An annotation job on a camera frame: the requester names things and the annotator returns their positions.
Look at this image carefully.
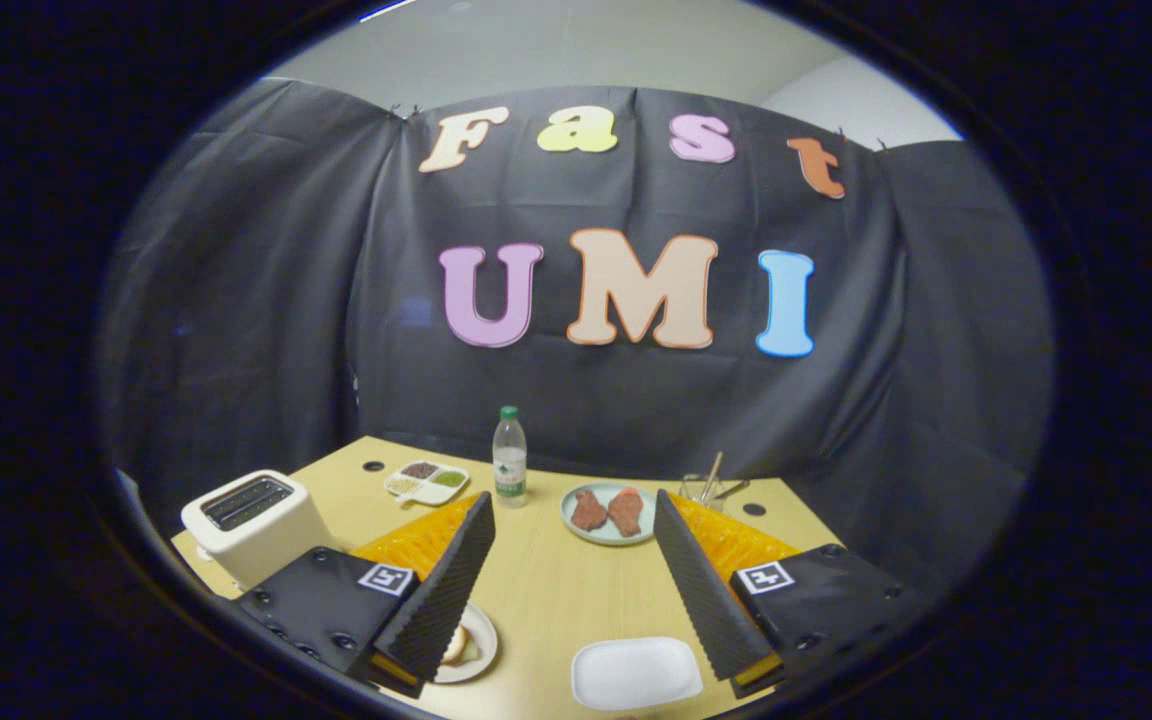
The light blue round plate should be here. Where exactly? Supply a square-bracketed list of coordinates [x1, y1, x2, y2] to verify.
[559, 482, 660, 548]

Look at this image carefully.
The brown meat piece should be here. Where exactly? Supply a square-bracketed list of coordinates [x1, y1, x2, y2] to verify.
[570, 489, 610, 533]

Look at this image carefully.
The white square plate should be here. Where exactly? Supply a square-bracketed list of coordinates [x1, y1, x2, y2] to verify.
[570, 636, 705, 713]

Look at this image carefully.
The white divided snack tray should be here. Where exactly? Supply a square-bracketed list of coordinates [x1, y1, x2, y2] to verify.
[383, 459, 472, 507]

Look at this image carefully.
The clear glass cup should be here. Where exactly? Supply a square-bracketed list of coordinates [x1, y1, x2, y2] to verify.
[678, 473, 728, 514]

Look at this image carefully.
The white toaster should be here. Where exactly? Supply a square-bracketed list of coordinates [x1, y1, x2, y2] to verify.
[180, 469, 339, 592]

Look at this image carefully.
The clear plastic water bottle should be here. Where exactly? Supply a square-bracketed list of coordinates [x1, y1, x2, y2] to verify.
[491, 405, 529, 510]

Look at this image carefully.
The reddish meat piece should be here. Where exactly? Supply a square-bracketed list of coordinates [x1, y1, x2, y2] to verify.
[606, 486, 646, 539]

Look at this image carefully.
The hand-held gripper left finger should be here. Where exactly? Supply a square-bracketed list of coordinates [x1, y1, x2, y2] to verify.
[234, 491, 497, 699]

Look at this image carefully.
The round beige plate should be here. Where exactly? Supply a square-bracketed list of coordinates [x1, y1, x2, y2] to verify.
[432, 601, 500, 686]

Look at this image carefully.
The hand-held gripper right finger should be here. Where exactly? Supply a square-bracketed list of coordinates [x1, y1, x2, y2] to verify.
[654, 490, 937, 699]

